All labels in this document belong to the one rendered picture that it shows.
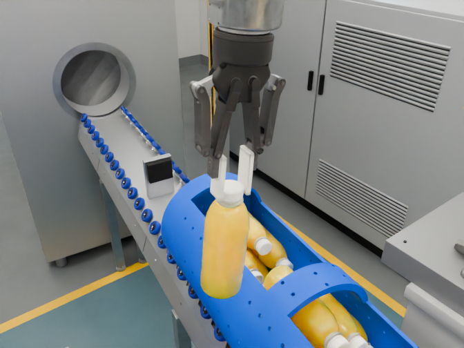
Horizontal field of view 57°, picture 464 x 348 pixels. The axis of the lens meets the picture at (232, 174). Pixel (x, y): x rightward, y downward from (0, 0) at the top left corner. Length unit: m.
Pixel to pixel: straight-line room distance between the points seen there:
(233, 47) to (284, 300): 0.47
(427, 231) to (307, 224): 1.76
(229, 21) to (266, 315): 0.52
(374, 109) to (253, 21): 1.95
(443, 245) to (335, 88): 1.50
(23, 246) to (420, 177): 2.40
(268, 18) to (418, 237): 0.87
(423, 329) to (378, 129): 1.38
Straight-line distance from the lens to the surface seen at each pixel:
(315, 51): 2.62
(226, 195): 0.61
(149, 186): 1.54
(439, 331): 1.25
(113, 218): 2.42
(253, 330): 0.83
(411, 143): 2.34
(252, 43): 0.51
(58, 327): 2.48
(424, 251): 1.21
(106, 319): 2.44
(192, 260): 0.99
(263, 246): 1.05
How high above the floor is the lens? 1.82
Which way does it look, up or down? 32 degrees down
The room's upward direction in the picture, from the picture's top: straight up
